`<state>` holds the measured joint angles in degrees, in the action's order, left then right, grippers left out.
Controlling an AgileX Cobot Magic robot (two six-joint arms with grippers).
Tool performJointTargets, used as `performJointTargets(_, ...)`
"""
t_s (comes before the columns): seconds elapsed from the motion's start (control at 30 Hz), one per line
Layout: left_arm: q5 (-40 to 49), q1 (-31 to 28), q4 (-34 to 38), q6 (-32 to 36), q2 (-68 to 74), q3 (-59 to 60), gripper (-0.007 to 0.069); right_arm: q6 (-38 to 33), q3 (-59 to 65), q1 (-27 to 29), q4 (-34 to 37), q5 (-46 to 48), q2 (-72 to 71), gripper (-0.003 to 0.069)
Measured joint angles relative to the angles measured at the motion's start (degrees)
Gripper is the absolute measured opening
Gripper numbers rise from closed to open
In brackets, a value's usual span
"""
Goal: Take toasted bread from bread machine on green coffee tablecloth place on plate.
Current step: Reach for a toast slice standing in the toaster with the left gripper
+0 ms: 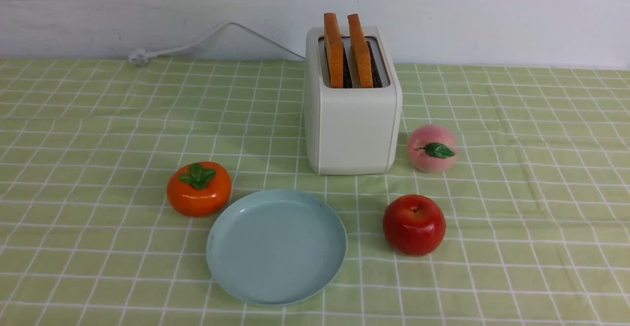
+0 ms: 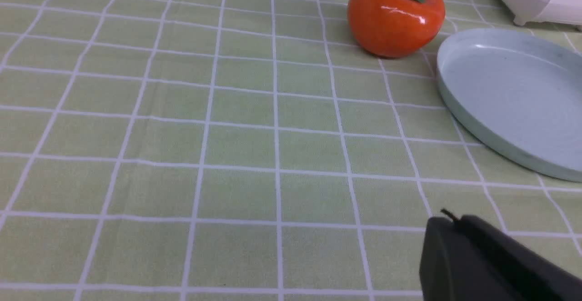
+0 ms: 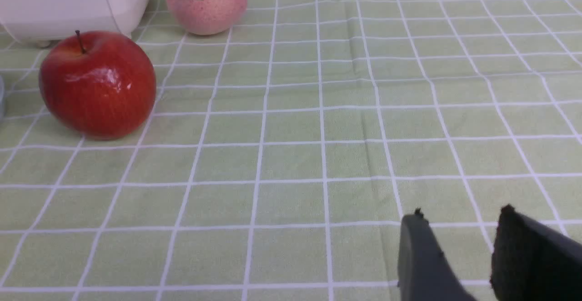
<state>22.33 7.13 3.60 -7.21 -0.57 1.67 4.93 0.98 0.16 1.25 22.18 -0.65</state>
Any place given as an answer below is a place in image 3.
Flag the white toaster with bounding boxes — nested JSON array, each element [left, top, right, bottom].
[[0, 0, 149, 47]]

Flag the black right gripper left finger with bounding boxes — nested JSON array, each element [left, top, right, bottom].
[[397, 208, 475, 301]]

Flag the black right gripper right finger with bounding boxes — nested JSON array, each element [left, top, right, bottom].
[[489, 204, 582, 301]]

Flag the red apple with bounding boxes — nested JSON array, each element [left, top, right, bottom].
[[38, 31, 157, 140]]

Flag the green checkered tablecloth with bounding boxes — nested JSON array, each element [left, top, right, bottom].
[[1, 0, 581, 301]]

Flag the pink peach with leaf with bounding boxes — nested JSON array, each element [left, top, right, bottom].
[[166, 0, 248, 35]]

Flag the light blue plate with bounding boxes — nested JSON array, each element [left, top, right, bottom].
[[0, 76, 6, 121]]

